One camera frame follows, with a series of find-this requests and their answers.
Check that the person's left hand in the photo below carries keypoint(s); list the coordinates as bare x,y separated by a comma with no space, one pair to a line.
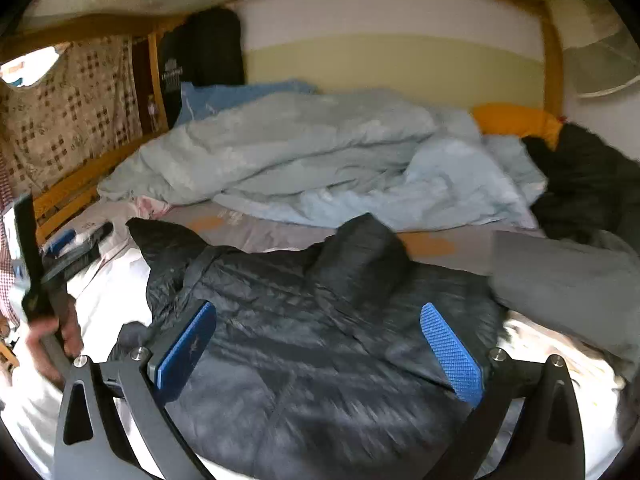
66,333

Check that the dark grey puffer jacket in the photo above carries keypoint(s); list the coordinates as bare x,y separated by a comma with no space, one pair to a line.
317,368

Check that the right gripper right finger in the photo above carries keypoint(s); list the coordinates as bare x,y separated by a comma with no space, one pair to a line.
547,440

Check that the wooden bed frame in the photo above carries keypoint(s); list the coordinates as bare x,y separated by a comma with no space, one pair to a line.
64,200

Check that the black fleece garment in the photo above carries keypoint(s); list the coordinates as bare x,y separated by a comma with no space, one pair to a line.
591,187

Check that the blue pillow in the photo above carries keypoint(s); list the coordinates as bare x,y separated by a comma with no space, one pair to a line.
198,103

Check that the white mosquito net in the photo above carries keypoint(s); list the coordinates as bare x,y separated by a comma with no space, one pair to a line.
600,54

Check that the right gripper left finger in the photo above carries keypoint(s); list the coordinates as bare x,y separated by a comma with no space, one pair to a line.
91,442

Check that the light blue duvet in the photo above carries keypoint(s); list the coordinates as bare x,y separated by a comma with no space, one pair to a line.
323,159

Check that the orange pillow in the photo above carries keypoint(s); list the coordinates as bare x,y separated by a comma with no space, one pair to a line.
505,119

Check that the patterned beige curtain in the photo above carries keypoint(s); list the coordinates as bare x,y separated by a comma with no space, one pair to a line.
83,107

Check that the grey folded garment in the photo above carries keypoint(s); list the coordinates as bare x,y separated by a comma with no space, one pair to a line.
589,292

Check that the black hanging garment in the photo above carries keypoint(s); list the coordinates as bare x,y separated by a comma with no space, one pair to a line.
205,50

